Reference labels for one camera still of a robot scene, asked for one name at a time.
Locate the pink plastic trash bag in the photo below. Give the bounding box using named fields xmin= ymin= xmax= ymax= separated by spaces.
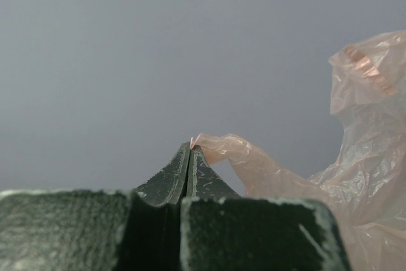
xmin=193 ymin=30 xmax=405 ymax=270

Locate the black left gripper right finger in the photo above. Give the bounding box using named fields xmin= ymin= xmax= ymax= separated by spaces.
xmin=180 ymin=147 xmax=351 ymax=270

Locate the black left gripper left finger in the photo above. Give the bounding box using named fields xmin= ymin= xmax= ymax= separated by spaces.
xmin=1 ymin=143 xmax=190 ymax=270

